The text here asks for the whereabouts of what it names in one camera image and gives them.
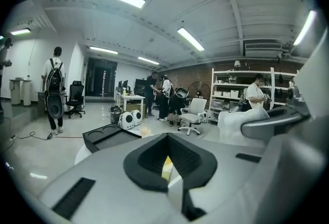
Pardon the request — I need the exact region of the yellow paper piece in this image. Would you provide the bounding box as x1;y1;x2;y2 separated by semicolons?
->
160;155;176;181

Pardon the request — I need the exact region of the metal bucket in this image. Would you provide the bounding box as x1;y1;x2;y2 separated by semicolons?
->
109;105;123;125

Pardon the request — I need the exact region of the ceiling air conditioner unit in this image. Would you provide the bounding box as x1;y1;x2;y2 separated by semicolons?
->
243;40;283;58

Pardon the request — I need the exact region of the white desk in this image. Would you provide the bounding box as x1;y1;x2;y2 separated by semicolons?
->
115;90;146;119

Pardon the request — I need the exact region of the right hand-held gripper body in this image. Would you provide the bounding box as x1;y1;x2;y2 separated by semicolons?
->
286;27;329;126

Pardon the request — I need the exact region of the dark double door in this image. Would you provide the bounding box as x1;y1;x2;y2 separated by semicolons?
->
84;57;118;97

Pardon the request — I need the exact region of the white cylindrical cabinet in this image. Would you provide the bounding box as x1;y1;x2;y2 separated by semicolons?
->
9;78;22;105
21;78;33;107

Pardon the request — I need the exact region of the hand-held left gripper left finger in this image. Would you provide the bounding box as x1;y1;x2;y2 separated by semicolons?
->
38;133;191;224

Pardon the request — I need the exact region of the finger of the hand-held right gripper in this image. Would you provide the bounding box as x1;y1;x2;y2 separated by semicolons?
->
241;105;312;139

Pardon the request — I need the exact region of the white office chair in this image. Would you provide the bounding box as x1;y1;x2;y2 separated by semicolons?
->
177;98;208;136

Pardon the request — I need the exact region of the white item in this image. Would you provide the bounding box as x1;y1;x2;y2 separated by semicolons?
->
217;107;270;145

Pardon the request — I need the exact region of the black box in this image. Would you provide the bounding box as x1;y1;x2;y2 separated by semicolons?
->
82;124;142;154

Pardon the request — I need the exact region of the black office chair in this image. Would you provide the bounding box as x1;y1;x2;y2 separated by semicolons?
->
65;80;86;119

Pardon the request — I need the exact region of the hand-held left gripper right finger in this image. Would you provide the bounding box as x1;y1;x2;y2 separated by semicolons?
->
167;133;326;224

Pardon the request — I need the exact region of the white shelving unit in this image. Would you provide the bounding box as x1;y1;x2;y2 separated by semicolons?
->
208;67;299;124

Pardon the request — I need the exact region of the clear orange plastic cup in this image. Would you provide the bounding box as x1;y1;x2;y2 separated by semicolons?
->
138;123;153;138

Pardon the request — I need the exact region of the black standing fan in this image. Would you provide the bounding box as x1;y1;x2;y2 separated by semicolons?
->
187;81;211;105

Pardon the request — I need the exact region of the white pet carrier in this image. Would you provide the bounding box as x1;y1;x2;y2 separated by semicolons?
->
130;109;142;126
117;111;134;130

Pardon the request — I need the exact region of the floor cable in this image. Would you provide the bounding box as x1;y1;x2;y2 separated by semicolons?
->
9;130;84;141

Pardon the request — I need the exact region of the cardboard box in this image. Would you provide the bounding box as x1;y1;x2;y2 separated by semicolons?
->
125;103;147;116

